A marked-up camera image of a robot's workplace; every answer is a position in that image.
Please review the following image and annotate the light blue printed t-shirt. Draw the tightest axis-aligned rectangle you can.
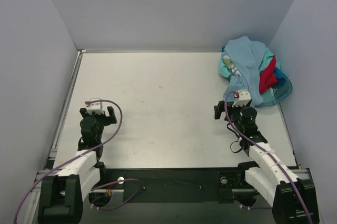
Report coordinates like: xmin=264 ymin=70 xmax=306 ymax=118
xmin=222 ymin=36 xmax=266 ymax=107

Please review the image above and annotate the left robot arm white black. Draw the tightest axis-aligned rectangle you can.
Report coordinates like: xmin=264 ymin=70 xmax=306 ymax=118
xmin=37 ymin=100 xmax=117 ymax=223

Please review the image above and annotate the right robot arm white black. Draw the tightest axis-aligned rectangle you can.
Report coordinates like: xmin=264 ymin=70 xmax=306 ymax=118
xmin=214 ymin=101 xmax=320 ymax=223

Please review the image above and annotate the translucent teal plastic basket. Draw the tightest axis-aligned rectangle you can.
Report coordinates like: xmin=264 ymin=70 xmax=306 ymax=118
xmin=256 ymin=77 xmax=293 ymax=108

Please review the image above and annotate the red t-shirt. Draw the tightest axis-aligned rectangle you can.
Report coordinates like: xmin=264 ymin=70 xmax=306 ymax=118
xmin=259 ymin=55 xmax=277 ymax=94

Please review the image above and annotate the royal blue t-shirt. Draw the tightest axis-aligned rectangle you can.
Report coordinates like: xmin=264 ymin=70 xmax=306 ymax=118
xmin=273 ymin=67 xmax=286 ymax=81

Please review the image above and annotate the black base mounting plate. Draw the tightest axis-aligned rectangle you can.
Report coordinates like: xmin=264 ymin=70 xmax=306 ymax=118
xmin=95 ymin=168 xmax=257 ymax=205

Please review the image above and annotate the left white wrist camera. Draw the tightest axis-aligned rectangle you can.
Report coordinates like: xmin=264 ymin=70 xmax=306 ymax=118
xmin=85 ymin=98 xmax=104 ymax=115

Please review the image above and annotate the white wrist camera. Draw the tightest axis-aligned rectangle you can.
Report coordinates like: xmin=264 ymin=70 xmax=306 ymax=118
xmin=85 ymin=98 xmax=104 ymax=115
xmin=232 ymin=89 xmax=251 ymax=107

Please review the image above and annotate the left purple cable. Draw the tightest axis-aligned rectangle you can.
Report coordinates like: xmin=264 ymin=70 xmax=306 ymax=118
xmin=13 ymin=98 xmax=142 ymax=224

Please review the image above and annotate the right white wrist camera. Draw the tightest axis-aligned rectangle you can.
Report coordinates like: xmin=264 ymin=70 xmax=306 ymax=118
xmin=232 ymin=89 xmax=251 ymax=107

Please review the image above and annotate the aluminium front rail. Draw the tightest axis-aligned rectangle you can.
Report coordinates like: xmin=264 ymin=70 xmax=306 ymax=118
xmin=40 ymin=162 xmax=308 ymax=216

